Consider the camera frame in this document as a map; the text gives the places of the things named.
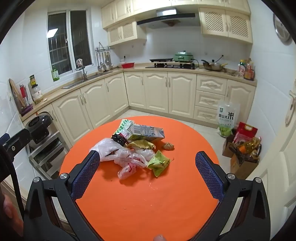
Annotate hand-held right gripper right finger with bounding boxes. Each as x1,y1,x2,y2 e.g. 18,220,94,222
195,151,271,241

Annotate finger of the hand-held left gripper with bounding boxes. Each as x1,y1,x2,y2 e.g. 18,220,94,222
0,128,31,160

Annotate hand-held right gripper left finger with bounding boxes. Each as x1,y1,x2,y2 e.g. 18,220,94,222
23,150,104,241

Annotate white plastic bag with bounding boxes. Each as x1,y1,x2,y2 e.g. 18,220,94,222
89,138,125,162

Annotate red print plastic bag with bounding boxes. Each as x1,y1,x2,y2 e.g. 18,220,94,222
113,148,148,180

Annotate black snack packet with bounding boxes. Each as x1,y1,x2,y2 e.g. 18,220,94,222
111,134,127,147

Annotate green snack packet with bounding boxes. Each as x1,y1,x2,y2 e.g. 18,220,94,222
147,150,171,178

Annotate green white wrapper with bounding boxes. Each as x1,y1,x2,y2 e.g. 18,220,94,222
115,119,134,137

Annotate gold foil wrapper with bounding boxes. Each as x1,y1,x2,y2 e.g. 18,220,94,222
126,139,156,150

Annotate blue white milk carton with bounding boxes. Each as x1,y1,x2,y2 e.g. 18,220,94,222
127,122,165,142

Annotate person's left hand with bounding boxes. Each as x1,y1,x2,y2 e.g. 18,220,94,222
3,195,15,220

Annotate black rice cooker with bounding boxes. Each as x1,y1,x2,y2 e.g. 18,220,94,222
25,112,54,144

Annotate purple utensil holder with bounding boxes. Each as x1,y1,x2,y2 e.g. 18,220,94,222
18,84,34,117

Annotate metal shelf rack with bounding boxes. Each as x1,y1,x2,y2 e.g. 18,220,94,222
27,131,71,179

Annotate small cardboard box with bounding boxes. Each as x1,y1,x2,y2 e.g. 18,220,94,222
222,134,238,158

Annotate large cardboard box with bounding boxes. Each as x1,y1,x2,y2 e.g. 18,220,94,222
230,148,259,180

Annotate wooden cutting board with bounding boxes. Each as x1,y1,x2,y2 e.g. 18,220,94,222
9,78,26,112

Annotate large glass jar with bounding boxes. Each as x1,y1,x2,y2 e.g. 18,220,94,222
31,85,43,104

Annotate cooking oil bottle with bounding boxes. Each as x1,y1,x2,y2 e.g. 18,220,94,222
238,137,263,154

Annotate red rice bag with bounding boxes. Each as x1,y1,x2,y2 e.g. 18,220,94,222
233,122,259,144

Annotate cream drawer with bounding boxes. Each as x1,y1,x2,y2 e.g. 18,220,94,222
196,74,228,95
195,91,226,110
193,105,222,126

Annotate clear rice bag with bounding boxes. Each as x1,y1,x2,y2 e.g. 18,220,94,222
217,101,241,137

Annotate white door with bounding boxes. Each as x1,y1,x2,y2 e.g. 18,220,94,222
245,76,296,241

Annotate green bottle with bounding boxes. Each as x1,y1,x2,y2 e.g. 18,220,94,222
51,65,60,82

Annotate steel sink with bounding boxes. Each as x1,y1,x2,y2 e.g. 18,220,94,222
62,71,113,89

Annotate cream base cabinets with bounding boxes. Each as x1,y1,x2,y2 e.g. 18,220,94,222
21,71,257,149

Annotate kitchen window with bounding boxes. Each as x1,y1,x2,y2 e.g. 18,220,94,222
47,9,93,76

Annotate metal wok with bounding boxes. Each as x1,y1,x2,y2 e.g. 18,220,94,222
201,59,228,71

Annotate cluster of condiment bottles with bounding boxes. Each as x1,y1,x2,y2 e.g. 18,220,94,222
238,58,256,80

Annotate black gas hob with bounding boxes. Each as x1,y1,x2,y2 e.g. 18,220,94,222
145,62,199,70

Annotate green electric pot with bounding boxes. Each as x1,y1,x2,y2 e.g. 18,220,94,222
173,50,195,62

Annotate hanging kitchen utensils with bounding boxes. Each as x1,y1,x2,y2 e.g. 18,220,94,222
95,42,115,72

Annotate range hood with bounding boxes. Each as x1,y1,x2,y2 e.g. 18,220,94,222
136,8,201,29

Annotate door handle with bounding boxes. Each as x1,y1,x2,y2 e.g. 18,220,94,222
285,80,296,127

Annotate lattice door wall cabinet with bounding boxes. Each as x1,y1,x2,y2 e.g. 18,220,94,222
107,21,148,46
199,7,253,44

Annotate round wall clock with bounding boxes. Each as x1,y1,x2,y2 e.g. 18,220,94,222
273,14,293,45

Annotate cream wall cabinets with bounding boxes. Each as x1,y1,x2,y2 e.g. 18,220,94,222
101,0,252,29

